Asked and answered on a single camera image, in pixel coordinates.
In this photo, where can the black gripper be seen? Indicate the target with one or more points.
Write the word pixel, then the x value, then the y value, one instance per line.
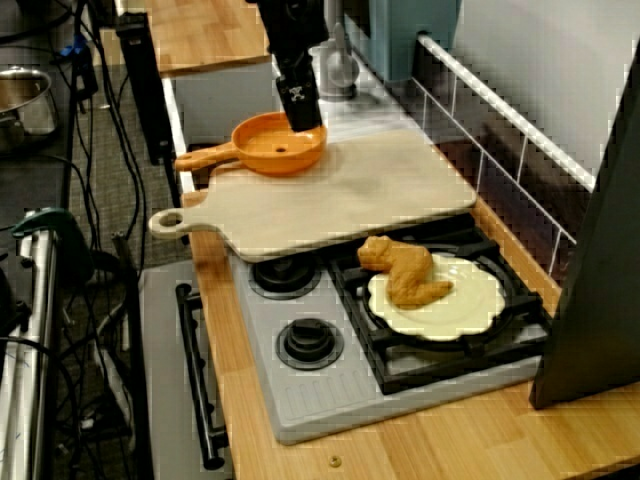
pixel 294 62

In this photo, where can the orange toy frying pan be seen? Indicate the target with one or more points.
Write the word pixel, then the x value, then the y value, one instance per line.
pixel 270 150

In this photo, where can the toy fried chicken piece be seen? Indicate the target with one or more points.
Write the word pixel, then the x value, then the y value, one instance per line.
pixel 405 275

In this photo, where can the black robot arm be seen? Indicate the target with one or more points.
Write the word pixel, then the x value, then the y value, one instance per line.
pixel 292 22

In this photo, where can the white toy sink unit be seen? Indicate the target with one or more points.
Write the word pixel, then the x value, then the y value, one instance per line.
pixel 225 100

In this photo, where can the wooden cutting board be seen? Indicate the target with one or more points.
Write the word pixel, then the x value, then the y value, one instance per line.
pixel 325 205

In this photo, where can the wooden table top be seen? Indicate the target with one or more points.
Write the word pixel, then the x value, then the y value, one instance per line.
pixel 200 35

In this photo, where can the teal box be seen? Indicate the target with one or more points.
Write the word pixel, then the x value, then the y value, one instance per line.
pixel 410 40

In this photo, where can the black upright bar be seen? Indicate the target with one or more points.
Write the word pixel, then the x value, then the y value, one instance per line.
pixel 145 90

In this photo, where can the black stove knob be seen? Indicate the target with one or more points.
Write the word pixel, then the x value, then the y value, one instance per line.
pixel 310 345
pixel 285 280

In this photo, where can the dark tile backsplash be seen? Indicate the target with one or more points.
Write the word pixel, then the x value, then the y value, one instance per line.
pixel 500 167

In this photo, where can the cream scalloped plate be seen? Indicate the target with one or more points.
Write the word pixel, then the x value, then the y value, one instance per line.
pixel 460 310

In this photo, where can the metal pot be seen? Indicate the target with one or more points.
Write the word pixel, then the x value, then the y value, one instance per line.
pixel 25 105

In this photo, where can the green clamp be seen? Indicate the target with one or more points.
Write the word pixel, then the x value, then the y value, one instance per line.
pixel 45 220

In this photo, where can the white toy oven front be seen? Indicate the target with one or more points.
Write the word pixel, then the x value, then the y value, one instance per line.
pixel 160 350

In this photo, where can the grey toy stove top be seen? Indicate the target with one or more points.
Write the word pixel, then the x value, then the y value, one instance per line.
pixel 320 400

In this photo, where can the black burner grate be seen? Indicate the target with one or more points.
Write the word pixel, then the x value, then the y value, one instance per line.
pixel 520 305

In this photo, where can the brass screw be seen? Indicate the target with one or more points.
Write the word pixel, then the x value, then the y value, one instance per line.
pixel 334 460

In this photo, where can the wooden countertop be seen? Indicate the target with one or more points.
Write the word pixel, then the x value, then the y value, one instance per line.
pixel 450 440

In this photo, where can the aluminium frame rail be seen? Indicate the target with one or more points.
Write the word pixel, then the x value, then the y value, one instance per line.
pixel 30 325

